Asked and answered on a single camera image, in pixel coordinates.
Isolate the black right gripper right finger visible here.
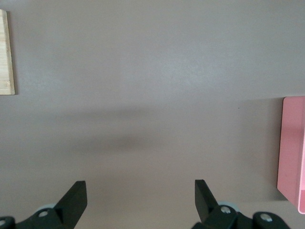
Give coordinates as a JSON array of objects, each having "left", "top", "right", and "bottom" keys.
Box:
[{"left": 190, "top": 179, "right": 294, "bottom": 229}]

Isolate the bamboo cutting board, metal handle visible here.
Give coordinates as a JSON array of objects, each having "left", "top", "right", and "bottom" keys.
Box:
[{"left": 0, "top": 9, "right": 16, "bottom": 96}]

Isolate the brown table cover mat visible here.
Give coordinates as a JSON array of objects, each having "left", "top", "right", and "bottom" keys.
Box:
[{"left": 0, "top": 0, "right": 305, "bottom": 229}]

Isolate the pink plastic box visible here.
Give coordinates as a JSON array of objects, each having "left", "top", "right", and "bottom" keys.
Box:
[{"left": 276, "top": 96, "right": 305, "bottom": 214}]

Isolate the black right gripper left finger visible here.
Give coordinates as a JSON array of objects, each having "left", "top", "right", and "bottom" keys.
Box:
[{"left": 0, "top": 180, "right": 88, "bottom": 229}]

